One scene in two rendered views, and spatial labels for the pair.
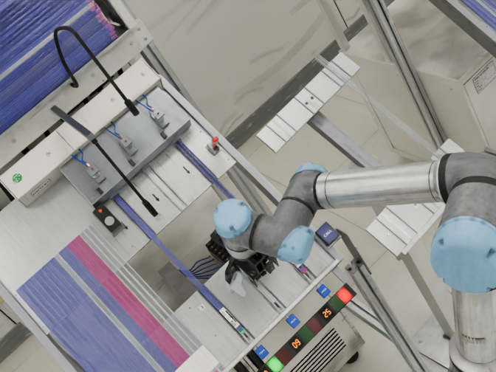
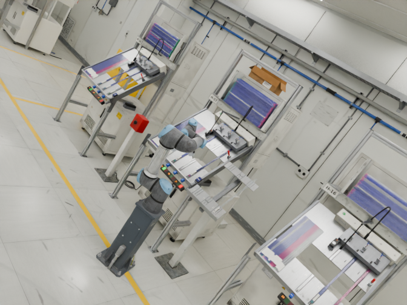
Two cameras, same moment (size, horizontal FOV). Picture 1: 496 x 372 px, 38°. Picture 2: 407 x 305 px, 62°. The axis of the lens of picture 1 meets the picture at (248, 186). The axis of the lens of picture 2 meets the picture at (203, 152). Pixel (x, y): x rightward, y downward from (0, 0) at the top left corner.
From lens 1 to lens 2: 2.09 m
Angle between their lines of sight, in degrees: 46
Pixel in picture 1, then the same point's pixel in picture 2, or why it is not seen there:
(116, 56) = (254, 130)
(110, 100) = (241, 131)
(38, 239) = (206, 121)
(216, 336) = (174, 155)
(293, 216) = (191, 132)
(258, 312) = (178, 164)
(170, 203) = (212, 147)
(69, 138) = (231, 123)
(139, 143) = (229, 138)
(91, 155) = (226, 128)
